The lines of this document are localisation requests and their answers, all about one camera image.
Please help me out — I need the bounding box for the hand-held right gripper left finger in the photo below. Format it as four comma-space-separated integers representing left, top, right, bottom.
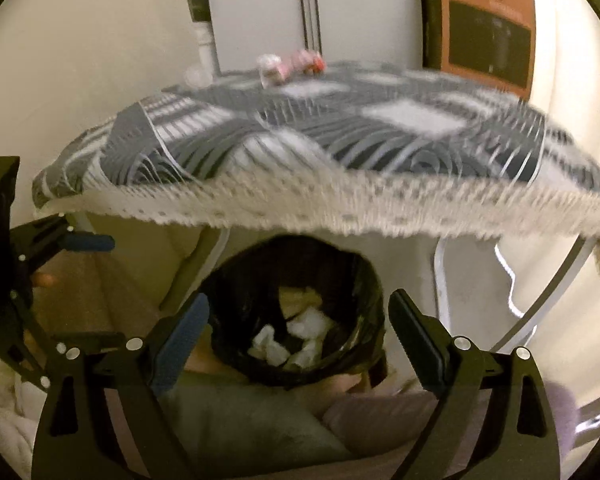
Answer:
30, 292, 211, 480

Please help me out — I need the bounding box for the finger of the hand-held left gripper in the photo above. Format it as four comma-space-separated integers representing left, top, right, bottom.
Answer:
7, 214, 116, 272
0, 287, 68, 391

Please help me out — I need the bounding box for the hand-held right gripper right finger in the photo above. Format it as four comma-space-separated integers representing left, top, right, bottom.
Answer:
387, 288, 563, 480

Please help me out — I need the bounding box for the trash bin with black bag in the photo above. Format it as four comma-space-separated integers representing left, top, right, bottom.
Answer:
199, 234, 387, 388

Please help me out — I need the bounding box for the white fluffy blanket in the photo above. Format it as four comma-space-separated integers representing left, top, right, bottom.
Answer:
0, 345, 47, 480

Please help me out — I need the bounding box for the lilac cloth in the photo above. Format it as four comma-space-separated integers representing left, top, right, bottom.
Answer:
324, 380, 581, 480

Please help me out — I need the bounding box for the grey-green pillow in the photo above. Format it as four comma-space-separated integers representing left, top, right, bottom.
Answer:
159, 374, 355, 479

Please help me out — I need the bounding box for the black and grey patterned tablecloth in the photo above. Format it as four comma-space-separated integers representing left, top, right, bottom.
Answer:
31, 59, 600, 241

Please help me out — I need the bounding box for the white pipe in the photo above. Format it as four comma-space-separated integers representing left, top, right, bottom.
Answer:
192, 20, 222, 75

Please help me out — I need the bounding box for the small pink labelled bottle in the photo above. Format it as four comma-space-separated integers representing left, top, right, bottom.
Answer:
256, 53, 284, 89

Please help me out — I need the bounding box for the red and pink packet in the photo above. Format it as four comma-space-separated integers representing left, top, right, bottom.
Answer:
280, 49, 327, 77

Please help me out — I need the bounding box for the white refrigerator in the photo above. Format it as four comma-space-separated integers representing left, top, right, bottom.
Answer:
204, 0, 427, 75

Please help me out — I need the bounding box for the orange cardboard box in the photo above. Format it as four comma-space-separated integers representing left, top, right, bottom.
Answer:
437, 0, 537, 89

